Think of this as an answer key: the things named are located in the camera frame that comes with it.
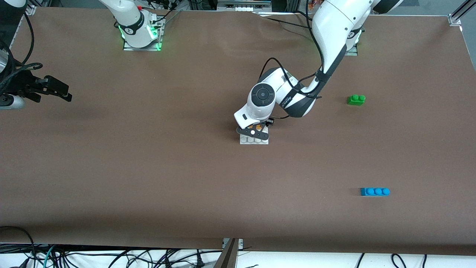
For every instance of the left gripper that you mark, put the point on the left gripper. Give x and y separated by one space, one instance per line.
270 121

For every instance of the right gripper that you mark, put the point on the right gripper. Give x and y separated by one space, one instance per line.
26 86

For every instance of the white studded base plate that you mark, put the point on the white studded base plate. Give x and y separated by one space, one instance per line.
253 141

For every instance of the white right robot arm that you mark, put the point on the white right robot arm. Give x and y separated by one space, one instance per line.
132 22

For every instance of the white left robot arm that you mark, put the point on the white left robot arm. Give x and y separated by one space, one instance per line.
334 26

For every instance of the green two-stud block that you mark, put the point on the green two-stud block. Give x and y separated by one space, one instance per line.
356 100

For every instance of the blue three-stud block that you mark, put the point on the blue three-stud block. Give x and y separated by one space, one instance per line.
373 192

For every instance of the brown paper table cover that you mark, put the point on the brown paper table cover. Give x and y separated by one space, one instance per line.
238 186

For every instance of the aluminium corner profile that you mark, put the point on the aluminium corner profile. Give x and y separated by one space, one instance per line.
455 18
29 9

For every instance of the white power strip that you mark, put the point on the white power strip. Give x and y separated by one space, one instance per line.
244 8

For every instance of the dark wooden beam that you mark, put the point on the dark wooden beam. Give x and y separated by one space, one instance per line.
227 257

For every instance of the orange patterned object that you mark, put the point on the orange patterned object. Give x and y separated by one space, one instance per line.
314 3

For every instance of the metal table edge bracket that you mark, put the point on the metal table edge bracket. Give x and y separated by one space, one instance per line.
240 242

